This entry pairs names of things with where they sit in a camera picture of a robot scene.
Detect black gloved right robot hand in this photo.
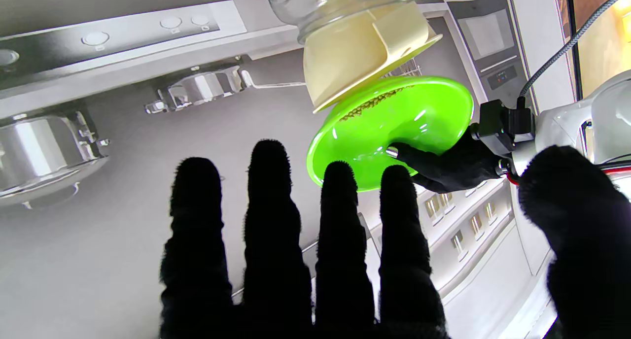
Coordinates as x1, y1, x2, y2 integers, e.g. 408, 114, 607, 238
159, 139, 631, 339

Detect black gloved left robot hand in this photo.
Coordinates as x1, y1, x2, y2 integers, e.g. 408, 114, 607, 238
387, 130, 503, 194

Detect green plastic bowl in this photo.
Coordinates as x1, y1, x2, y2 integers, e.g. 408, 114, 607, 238
306, 75, 475, 192

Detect mung beans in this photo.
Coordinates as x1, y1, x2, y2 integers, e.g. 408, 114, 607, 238
339, 85, 415, 122

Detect beige plastic funnel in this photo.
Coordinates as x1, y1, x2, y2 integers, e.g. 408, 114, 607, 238
302, 1, 443, 114

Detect clear glass jar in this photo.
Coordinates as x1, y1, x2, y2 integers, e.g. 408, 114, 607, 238
264, 0, 417, 44

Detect printed kitchen scene backdrop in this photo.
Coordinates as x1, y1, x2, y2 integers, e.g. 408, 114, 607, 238
0, 0, 631, 339

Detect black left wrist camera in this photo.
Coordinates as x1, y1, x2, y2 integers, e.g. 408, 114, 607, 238
471, 99, 535, 157

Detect red left arm cable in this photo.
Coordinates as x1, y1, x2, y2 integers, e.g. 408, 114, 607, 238
505, 164, 631, 187

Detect grey braided left arm cable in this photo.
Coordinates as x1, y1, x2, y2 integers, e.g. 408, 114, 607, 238
518, 0, 631, 101

